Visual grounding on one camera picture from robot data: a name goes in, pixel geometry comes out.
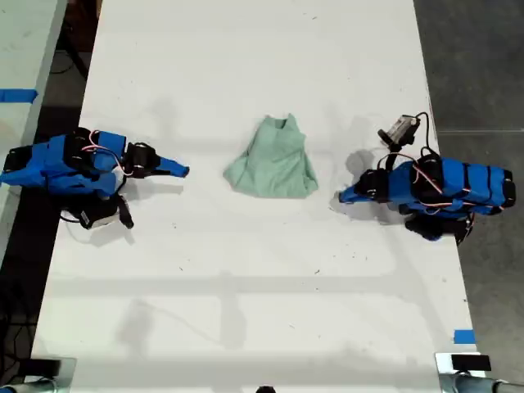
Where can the pale green t-shirt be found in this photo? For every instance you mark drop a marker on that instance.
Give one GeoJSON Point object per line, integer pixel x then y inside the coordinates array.
{"type": "Point", "coordinates": [272, 163]}

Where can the short blue tape strip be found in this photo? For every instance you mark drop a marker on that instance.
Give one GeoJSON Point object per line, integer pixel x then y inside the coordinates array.
{"type": "Point", "coordinates": [464, 336]}

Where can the black camera box, white label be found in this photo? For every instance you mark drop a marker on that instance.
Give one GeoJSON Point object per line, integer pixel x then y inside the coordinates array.
{"type": "Point", "coordinates": [98, 215]}

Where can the small black box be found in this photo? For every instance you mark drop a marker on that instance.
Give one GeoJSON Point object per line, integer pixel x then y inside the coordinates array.
{"type": "Point", "coordinates": [471, 362]}
{"type": "Point", "coordinates": [43, 367]}

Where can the silver metal bracket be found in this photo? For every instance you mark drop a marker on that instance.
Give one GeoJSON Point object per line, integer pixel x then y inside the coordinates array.
{"type": "Point", "coordinates": [444, 372]}
{"type": "Point", "coordinates": [67, 374]}

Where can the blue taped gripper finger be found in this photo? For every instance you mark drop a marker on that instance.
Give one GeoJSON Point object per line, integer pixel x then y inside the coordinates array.
{"type": "Point", "coordinates": [351, 199]}
{"type": "Point", "coordinates": [174, 164]}
{"type": "Point", "coordinates": [172, 171]}
{"type": "Point", "coordinates": [350, 191]}

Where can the round black object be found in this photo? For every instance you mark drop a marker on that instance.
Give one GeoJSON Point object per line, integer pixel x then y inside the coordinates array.
{"type": "Point", "coordinates": [266, 389]}

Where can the long blue tape strip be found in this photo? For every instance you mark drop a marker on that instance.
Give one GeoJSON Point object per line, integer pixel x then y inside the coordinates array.
{"type": "Point", "coordinates": [18, 95]}

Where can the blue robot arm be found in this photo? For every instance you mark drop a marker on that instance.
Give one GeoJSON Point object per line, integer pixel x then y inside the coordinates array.
{"type": "Point", "coordinates": [45, 163]}
{"type": "Point", "coordinates": [471, 180]}

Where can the grey black camera box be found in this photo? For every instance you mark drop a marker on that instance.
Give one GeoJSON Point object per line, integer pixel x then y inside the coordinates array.
{"type": "Point", "coordinates": [403, 127]}

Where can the grey side table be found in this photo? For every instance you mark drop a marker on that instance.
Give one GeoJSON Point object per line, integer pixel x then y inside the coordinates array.
{"type": "Point", "coordinates": [20, 49]}

